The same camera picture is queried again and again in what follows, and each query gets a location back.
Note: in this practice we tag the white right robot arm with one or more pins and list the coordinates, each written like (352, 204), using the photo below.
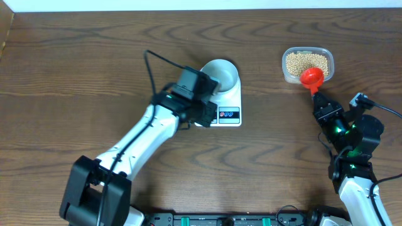
(354, 135)

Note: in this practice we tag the white bowl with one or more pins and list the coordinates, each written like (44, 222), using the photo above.
(225, 72)

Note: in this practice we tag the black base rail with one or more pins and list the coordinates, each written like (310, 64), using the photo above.
(287, 215)

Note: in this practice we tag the white digital kitchen scale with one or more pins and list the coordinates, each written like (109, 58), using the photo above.
(229, 109)

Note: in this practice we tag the cardboard box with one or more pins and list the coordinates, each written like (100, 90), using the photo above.
(6, 20)

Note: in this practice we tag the red measuring scoop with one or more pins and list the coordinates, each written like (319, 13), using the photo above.
(312, 79)

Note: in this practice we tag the clear plastic container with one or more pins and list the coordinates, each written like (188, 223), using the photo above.
(304, 50)

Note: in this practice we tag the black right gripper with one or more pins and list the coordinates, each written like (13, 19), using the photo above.
(334, 108)

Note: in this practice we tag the soybeans in container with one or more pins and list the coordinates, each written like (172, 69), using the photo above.
(297, 63)

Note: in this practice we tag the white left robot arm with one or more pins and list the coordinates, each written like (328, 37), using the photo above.
(98, 190)

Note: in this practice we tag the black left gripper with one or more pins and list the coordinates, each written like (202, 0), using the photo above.
(210, 109)

